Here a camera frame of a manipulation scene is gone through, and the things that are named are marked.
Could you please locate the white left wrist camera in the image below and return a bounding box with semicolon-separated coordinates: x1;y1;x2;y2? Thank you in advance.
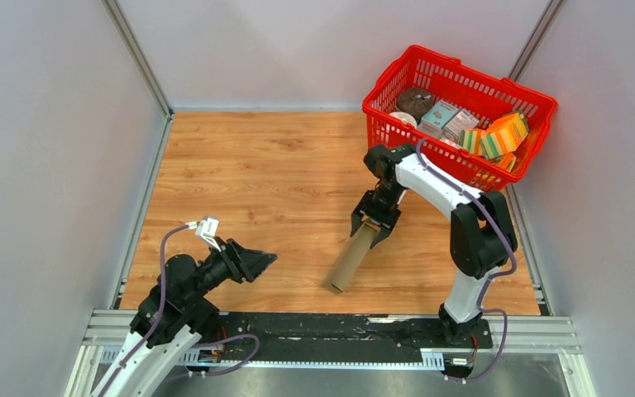
184;216;222;251

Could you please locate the grey white small box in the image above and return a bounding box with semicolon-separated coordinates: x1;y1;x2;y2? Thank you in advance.
443;109;480;142

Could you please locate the white round container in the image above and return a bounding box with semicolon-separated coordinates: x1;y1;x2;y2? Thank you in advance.
389;111;418;127

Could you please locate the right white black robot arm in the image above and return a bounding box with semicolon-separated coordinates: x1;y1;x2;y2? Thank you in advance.
350;144;518;347

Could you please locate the aluminium frame corner post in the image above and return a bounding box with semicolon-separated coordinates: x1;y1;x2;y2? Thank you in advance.
101;0;175;119

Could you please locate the teal small box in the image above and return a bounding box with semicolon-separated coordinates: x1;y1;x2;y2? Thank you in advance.
421;99;459;129

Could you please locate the red plastic basket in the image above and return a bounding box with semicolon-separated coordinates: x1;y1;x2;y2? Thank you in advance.
362;45;557;190

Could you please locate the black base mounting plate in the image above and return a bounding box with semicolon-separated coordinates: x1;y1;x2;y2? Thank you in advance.
192;312;493;364

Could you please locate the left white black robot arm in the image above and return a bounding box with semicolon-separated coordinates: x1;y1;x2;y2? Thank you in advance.
91;238;278;396

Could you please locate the green orange striped pack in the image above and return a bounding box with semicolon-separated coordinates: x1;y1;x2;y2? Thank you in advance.
458;128;485;156

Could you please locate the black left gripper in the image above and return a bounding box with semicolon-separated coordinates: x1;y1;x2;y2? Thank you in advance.
182;236;278;306

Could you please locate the right aluminium corner post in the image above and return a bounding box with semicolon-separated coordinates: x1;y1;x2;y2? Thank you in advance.
508;0;566;81

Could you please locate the brown cardboard paper box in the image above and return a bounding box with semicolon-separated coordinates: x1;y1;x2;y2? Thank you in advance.
322;219;380;294

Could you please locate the orange green striped box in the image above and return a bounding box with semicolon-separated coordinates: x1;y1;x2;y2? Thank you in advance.
480;112;529;160

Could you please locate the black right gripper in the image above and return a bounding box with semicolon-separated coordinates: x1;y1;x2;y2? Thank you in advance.
351;182;405;244

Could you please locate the brown round packaged item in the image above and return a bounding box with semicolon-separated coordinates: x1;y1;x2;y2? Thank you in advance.
395;87;435;123

